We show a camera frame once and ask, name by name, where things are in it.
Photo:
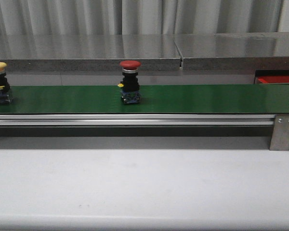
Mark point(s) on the red mushroom push button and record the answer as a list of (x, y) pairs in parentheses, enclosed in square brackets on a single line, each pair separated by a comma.
[(129, 85)]

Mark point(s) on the red plastic bin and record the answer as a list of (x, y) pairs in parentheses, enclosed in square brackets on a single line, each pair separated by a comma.
[(272, 80)]

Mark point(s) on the right grey stone counter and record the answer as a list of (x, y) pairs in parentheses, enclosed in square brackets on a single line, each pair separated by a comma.
[(244, 51)]

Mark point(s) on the grey stone counter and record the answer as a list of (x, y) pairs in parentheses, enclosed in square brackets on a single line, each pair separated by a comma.
[(244, 51), (73, 53)]

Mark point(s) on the green conveyor belt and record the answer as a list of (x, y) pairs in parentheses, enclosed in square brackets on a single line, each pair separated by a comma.
[(198, 99)]

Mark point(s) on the left grey stone counter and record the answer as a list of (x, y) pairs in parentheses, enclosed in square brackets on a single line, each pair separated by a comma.
[(73, 53)]

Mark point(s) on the grey pleated curtain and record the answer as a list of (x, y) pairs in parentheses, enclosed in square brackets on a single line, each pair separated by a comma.
[(124, 17)]

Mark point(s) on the steel conveyor support bracket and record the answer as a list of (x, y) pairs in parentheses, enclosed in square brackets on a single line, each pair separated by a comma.
[(280, 136)]

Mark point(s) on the aluminium conveyor side rail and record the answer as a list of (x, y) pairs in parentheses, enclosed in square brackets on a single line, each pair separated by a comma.
[(134, 119)]

